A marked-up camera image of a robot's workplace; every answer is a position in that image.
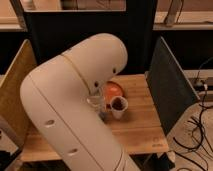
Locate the orange plate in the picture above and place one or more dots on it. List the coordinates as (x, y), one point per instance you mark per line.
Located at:
(111, 89)

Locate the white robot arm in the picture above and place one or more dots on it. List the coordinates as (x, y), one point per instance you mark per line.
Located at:
(54, 96)

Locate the wooden left side panel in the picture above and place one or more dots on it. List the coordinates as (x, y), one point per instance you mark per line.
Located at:
(13, 119)

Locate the black back panel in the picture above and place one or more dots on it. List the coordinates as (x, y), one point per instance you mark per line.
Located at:
(51, 33)

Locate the dark right side panel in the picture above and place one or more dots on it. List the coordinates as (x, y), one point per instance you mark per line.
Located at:
(171, 91)

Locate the white paper cup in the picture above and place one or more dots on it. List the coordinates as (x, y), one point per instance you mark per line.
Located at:
(118, 106)

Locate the power strip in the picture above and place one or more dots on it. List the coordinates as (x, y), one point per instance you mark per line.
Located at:
(201, 84)

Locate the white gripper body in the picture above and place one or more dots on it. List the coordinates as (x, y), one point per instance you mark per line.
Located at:
(97, 102)

